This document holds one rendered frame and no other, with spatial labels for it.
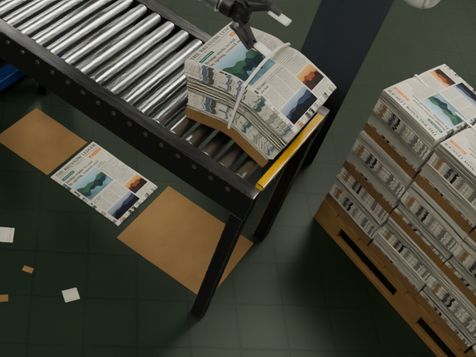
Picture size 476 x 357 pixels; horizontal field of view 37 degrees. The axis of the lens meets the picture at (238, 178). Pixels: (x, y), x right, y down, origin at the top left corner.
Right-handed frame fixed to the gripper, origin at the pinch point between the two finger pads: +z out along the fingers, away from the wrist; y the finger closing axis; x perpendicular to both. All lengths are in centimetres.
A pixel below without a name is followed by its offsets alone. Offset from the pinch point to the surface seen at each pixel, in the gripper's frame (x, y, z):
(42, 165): 14, 122, -67
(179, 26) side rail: -21, 41, -41
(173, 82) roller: 4.6, 38.9, -25.5
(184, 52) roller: -11, 40, -32
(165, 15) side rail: -22, 41, -49
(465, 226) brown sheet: -31, 48, 86
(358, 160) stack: -47, 69, 41
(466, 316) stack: -22, 79, 110
